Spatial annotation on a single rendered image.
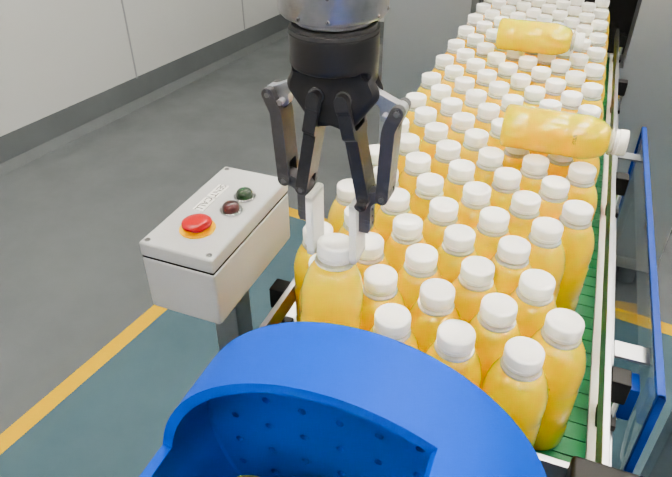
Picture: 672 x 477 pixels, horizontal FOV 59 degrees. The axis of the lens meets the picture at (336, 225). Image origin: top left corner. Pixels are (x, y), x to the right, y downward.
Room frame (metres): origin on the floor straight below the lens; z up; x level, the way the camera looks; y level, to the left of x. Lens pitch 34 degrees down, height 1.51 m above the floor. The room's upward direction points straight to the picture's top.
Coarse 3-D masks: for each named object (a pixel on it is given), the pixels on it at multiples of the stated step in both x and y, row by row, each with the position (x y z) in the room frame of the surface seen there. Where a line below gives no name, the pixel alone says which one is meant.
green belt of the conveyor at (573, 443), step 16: (608, 64) 1.75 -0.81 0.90; (592, 224) 0.90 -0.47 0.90; (592, 256) 0.80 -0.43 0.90; (592, 272) 0.76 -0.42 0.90; (592, 288) 0.72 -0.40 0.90; (592, 304) 0.68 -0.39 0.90; (592, 320) 0.65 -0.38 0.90; (592, 336) 0.62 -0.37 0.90; (576, 400) 0.50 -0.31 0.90; (576, 416) 0.48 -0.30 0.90; (576, 432) 0.46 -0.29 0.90; (560, 448) 0.43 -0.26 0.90; (576, 448) 0.43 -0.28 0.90
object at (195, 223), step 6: (192, 216) 0.61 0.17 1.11; (198, 216) 0.61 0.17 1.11; (204, 216) 0.61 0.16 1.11; (186, 222) 0.59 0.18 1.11; (192, 222) 0.59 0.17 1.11; (198, 222) 0.59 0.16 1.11; (204, 222) 0.59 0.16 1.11; (210, 222) 0.60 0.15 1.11; (186, 228) 0.58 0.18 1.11; (192, 228) 0.58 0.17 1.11; (198, 228) 0.58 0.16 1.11; (204, 228) 0.58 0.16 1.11
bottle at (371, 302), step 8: (368, 296) 0.52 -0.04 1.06; (376, 296) 0.52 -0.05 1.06; (384, 296) 0.52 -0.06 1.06; (392, 296) 0.52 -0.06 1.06; (400, 296) 0.53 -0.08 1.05; (368, 304) 0.52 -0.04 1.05; (376, 304) 0.52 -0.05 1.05; (400, 304) 0.52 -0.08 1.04; (368, 312) 0.51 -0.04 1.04; (368, 320) 0.51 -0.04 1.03; (360, 328) 0.51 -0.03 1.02; (368, 328) 0.51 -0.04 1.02
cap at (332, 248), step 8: (320, 240) 0.50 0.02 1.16; (328, 240) 0.50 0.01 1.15; (336, 240) 0.50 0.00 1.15; (344, 240) 0.50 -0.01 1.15; (320, 248) 0.48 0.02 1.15; (328, 248) 0.48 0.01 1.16; (336, 248) 0.48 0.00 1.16; (344, 248) 0.48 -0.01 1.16; (320, 256) 0.48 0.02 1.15; (328, 256) 0.48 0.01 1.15; (336, 256) 0.47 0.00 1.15; (344, 256) 0.48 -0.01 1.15; (328, 264) 0.48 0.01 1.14; (336, 264) 0.47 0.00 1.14; (344, 264) 0.48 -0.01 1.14
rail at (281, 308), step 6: (294, 282) 0.64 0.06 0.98; (288, 288) 0.63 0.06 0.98; (294, 288) 0.63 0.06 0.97; (282, 294) 0.62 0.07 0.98; (288, 294) 0.62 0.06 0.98; (294, 294) 0.63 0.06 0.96; (282, 300) 0.60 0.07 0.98; (288, 300) 0.61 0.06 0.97; (294, 300) 0.63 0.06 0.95; (276, 306) 0.59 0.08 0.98; (282, 306) 0.60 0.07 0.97; (288, 306) 0.61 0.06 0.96; (270, 312) 0.58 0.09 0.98; (276, 312) 0.58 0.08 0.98; (282, 312) 0.60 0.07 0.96; (270, 318) 0.57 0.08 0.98; (276, 318) 0.58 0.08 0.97; (282, 318) 0.60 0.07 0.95; (264, 324) 0.56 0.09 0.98; (270, 324) 0.57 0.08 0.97
